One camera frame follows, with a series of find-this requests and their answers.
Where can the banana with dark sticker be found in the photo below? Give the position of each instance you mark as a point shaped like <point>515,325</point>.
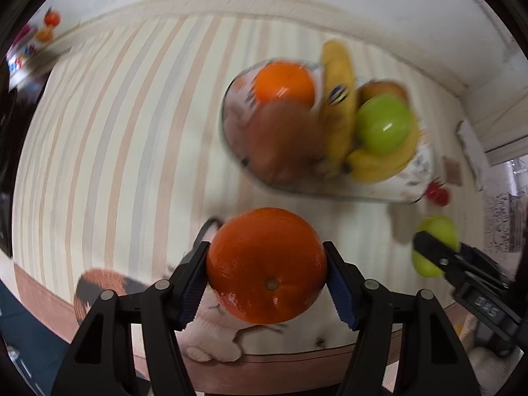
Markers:
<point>344,132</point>

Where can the red apple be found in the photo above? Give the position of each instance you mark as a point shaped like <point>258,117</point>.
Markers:
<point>284,140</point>
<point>383,89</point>

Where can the cherry tomato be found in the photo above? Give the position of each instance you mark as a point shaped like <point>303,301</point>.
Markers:
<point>442,199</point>
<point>433,189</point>

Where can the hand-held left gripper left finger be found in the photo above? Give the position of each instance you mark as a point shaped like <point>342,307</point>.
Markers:
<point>194,284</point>

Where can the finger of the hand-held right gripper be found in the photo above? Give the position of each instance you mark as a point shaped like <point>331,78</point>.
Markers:
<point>474,258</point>
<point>433,251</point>

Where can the colourful wall stickers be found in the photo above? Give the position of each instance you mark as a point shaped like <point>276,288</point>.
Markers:
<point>49,20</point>

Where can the patterned frosted glass door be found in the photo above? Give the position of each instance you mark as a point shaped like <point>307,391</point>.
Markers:
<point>507,214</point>

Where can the orange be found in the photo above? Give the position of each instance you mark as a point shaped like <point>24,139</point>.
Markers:
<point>282,84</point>
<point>264,255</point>

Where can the green apple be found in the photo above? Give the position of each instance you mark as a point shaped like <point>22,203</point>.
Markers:
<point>383,123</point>
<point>441,231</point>

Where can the plain yellow banana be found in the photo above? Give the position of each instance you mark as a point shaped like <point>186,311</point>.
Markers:
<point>379,167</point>

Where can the floral oval ceramic plate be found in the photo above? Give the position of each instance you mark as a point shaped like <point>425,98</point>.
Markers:
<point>408,185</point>

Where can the black glass stove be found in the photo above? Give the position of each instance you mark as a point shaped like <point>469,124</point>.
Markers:
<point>6,194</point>

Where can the striped cat print tablecloth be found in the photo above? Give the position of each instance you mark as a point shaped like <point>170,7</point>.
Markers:
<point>123,152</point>

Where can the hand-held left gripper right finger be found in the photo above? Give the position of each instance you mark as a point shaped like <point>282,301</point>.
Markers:
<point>340,288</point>

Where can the small brown card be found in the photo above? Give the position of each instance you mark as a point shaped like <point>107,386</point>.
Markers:
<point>453,171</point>

